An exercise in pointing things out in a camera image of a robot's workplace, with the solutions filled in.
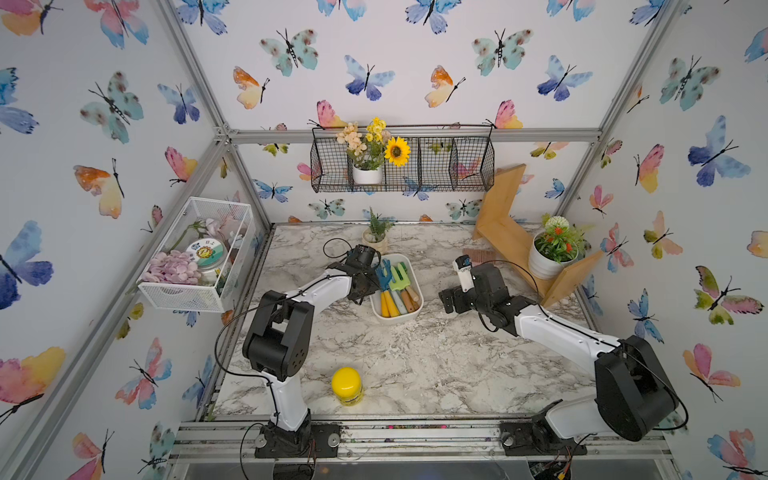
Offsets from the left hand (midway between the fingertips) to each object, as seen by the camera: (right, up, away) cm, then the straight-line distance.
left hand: (377, 283), depth 97 cm
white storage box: (-1, -6, +4) cm, 7 cm away
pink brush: (+37, +9, +14) cm, 40 cm away
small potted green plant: (-1, +16, +11) cm, 20 cm away
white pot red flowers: (+51, +12, -13) cm, 54 cm away
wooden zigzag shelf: (+46, +13, +11) cm, 49 cm away
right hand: (+24, 0, -9) cm, 25 cm away
